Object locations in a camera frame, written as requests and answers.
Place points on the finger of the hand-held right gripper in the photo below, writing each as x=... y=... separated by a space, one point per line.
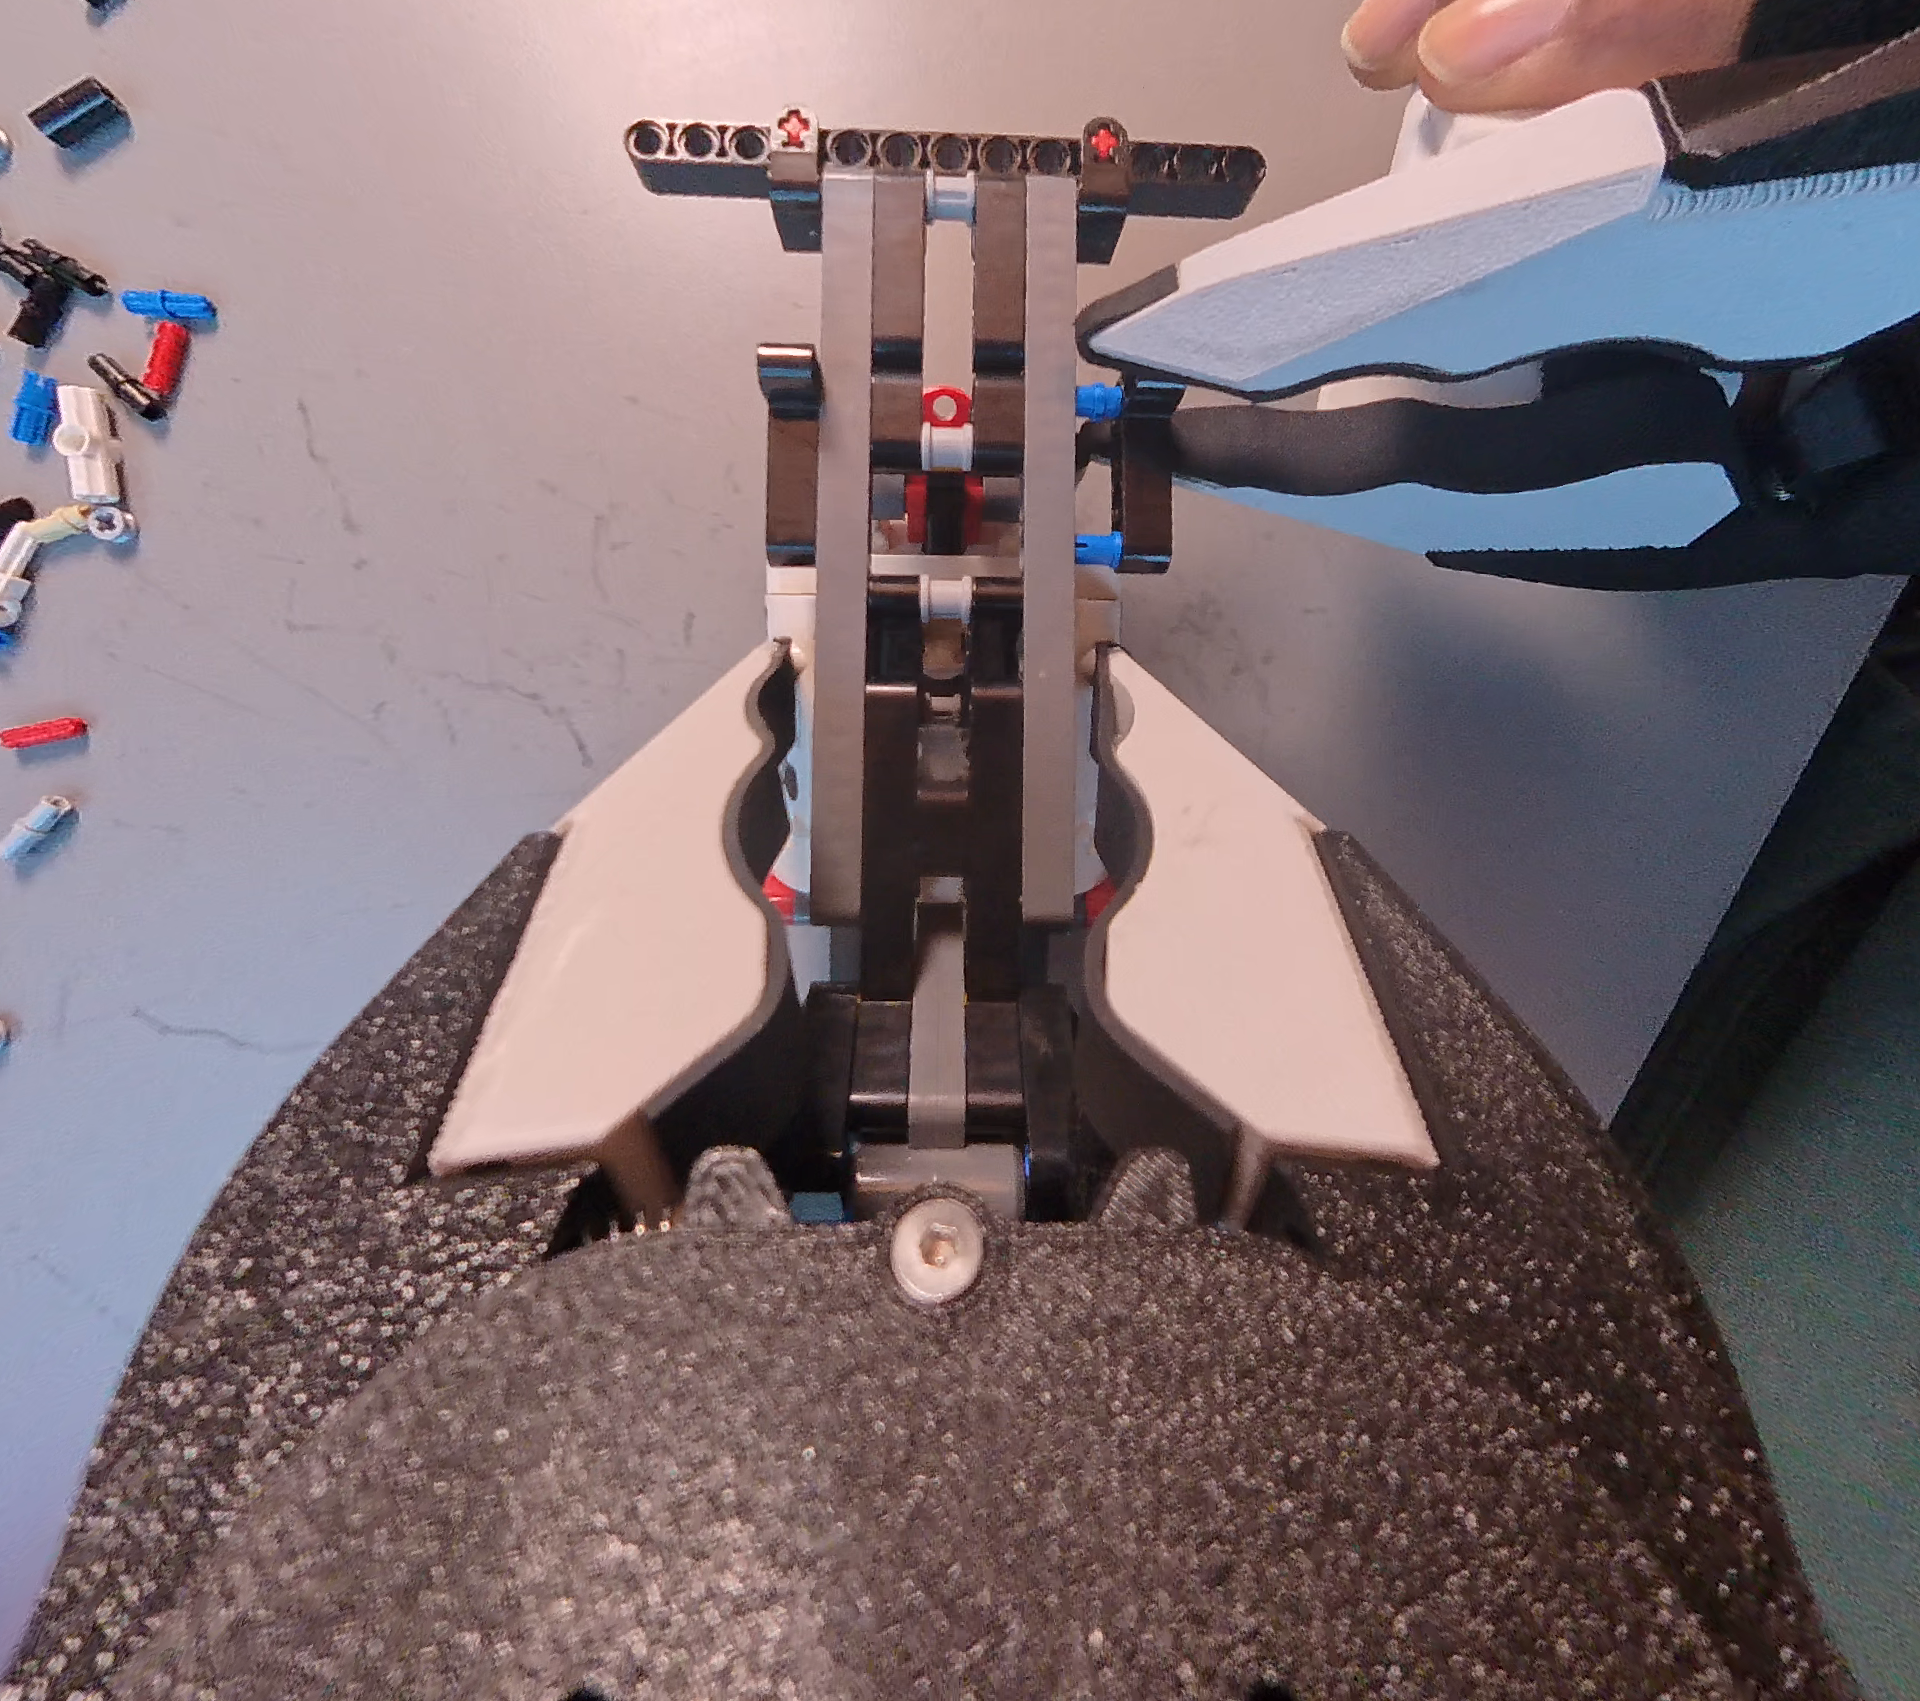
x=1502 y=435
x=1441 y=276

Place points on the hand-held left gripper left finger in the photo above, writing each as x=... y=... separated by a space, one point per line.
x=615 y=981

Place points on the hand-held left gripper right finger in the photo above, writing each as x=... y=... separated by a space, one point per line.
x=1261 y=981

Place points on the black building beam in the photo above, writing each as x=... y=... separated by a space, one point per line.
x=1147 y=487

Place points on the toy vehicle chassis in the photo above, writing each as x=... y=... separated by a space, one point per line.
x=900 y=382

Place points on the grey desk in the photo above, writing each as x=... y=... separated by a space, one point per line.
x=359 y=382

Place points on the pile of small building parts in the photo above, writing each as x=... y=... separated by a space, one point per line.
x=90 y=382

